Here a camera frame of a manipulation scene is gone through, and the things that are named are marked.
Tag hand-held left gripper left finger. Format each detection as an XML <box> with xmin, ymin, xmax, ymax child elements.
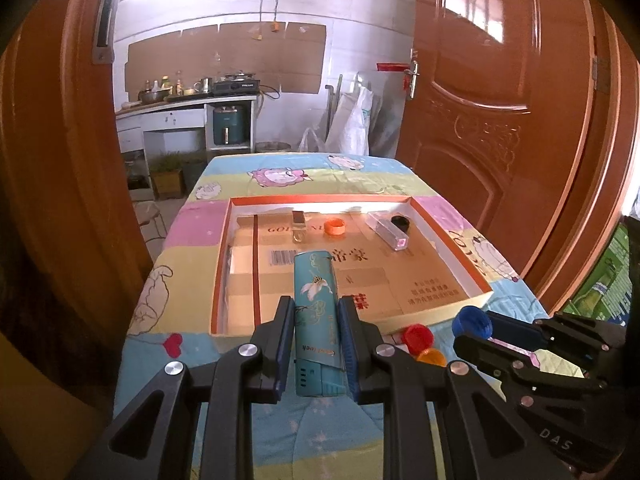
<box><xmin>67</xmin><ymin>296</ymin><xmax>296</xmax><ymax>480</ymax></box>

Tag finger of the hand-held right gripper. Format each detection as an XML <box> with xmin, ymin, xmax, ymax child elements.
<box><xmin>452</xmin><ymin>333</ymin><xmax>609</xmax><ymax>402</ymax></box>
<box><xmin>486</xmin><ymin>311</ymin><xmax>627</xmax><ymax>377</ymax></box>

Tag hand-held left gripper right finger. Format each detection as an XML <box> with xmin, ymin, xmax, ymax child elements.
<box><xmin>337</xmin><ymin>296</ymin><xmax>558</xmax><ymax>480</ymax></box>

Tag blue bottle cap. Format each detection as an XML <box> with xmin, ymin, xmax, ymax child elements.
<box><xmin>451</xmin><ymin>306</ymin><xmax>493</xmax><ymax>341</ymax></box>

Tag teal flower-print lighter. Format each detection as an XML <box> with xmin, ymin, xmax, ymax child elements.
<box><xmin>292</xmin><ymin>250</ymin><xmax>347</xmax><ymax>398</ymax></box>

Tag shallow orange-rimmed cardboard box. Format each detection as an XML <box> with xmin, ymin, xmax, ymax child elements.
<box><xmin>209</xmin><ymin>196</ymin><xmax>493</xmax><ymax>336</ymax></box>

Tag red bottle cap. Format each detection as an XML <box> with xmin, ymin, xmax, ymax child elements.
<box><xmin>402</xmin><ymin>324</ymin><xmax>435</xmax><ymax>353</ymax></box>

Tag clear floral lighter box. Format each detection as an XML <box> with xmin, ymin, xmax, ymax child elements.
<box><xmin>366</xmin><ymin>211</ymin><xmax>410</xmax><ymax>252</ymax></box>

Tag green printed carton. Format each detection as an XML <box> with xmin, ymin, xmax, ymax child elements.
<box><xmin>567</xmin><ymin>215</ymin><xmax>640</xmax><ymax>328</ymax></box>

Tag cartoon sheep printed blanket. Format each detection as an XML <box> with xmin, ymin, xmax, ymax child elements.
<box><xmin>112</xmin><ymin>152</ymin><xmax>588</xmax><ymax>480</ymax></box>

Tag small metal stool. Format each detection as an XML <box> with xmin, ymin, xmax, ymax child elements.
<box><xmin>134</xmin><ymin>201</ymin><xmax>168</xmax><ymax>243</ymax></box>

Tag wooden planter box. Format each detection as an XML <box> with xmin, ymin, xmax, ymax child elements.
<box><xmin>149</xmin><ymin>157</ymin><xmax>186</xmax><ymax>200</ymax></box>

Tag clear plastic bag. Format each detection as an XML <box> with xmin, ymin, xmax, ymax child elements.
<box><xmin>298</xmin><ymin>127</ymin><xmax>331</xmax><ymax>153</ymax></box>

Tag carved red-brown wooden door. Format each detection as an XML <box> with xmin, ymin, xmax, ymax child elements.
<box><xmin>395</xmin><ymin>0</ymin><xmax>616</xmax><ymax>306</ymax></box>

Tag white woven sack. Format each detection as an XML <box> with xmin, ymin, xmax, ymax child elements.
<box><xmin>327</xmin><ymin>85</ymin><xmax>381</xmax><ymax>156</ymax></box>

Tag brown wooden panel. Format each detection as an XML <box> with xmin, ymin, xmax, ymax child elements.
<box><xmin>0</xmin><ymin>125</ymin><xmax>153</xmax><ymax>480</ymax></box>

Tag white kitchen counter cabinet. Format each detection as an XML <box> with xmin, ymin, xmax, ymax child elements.
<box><xmin>116</xmin><ymin>95</ymin><xmax>258</xmax><ymax>156</ymax></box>

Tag black gas stove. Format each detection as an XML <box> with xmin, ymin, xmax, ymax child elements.
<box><xmin>212</xmin><ymin>74</ymin><xmax>261</xmax><ymax>97</ymax></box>

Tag metal door strike plate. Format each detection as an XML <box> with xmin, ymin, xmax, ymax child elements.
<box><xmin>92</xmin><ymin>0</ymin><xmax>118</xmax><ymax>65</ymax></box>

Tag silver door handle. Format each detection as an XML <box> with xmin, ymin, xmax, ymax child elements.
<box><xmin>406</xmin><ymin>57</ymin><xmax>422</xmax><ymax>100</ymax></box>

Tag brown cardboard wall covering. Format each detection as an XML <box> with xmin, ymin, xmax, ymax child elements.
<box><xmin>124</xmin><ymin>21</ymin><xmax>328</xmax><ymax>96</ymax></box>

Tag red-brown wooden door frame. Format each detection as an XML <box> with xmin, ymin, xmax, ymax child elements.
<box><xmin>0</xmin><ymin>0</ymin><xmax>640</xmax><ymax>321</ymax></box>

